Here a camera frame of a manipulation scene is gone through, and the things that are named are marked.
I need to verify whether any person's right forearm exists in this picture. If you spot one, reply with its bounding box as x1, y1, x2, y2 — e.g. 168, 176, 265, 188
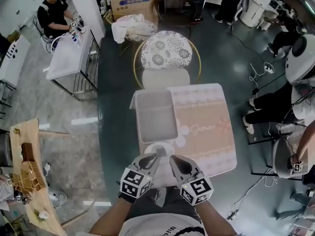
193, 200, 239, 236

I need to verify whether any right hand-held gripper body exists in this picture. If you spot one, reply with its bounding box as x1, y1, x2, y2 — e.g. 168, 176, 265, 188
169, 154, 214, 206

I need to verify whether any white cylindrical cabinet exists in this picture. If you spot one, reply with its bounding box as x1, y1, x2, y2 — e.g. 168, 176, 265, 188
239, 0, 267, 29

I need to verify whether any white crumpled cloth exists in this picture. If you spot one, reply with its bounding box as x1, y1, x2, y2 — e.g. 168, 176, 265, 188
111, 13, 158, 44

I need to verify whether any floral round cushion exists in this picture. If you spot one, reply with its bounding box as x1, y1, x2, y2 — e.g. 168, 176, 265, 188
140, 31, 193, 70

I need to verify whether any grey round chair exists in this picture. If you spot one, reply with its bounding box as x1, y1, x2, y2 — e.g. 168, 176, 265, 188
271, 137, 304, 179

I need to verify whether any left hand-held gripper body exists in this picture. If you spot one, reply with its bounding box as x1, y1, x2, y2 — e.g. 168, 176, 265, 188
120, 152, 158, 199

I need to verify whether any person's white shirt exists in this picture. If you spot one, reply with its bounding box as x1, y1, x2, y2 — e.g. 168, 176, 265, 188
121, 212, 206, 236

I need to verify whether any person's left forearm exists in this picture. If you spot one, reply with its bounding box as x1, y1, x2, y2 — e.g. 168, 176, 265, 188
89, 197, 135, 236

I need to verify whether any wooden lattice rack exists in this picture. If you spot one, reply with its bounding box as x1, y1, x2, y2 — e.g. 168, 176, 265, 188
11, 161, 48, 194

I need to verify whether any gold frame chair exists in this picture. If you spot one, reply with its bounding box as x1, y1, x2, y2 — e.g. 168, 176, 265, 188
132, 40, 202, 91

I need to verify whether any brown wooden box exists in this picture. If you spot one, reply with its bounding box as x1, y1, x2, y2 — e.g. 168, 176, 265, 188
20, 143, 35, 162

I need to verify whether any white metal frame table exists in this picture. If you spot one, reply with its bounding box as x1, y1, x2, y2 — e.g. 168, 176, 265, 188
46, 28, 101, 101

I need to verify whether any white cabinet with black dots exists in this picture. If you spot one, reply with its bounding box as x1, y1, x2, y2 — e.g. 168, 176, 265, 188
0, 34, 32, 88

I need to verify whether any dark wicker chair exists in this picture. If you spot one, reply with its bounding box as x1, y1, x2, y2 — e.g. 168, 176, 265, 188
154, 0, 198, 29

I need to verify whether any cardboard box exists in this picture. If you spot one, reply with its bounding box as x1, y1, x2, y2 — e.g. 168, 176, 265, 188
109, 0, 159, 25

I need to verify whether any white seat cushion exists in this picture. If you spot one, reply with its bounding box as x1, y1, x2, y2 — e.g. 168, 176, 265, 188
142, 67, 191, 89

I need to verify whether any white round plate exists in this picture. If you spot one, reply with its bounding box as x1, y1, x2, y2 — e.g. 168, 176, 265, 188
144, 142, 176, 163

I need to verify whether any pink patterned tablecloth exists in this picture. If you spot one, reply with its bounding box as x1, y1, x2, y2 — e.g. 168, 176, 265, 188
129, 83, 238, 189

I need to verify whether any grey rectangular tray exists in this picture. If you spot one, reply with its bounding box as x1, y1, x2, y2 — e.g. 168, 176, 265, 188
132, 89, 179, 144

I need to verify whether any long wooden desk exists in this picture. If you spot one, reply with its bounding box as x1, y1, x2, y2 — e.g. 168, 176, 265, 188
9, 118, 62, 236

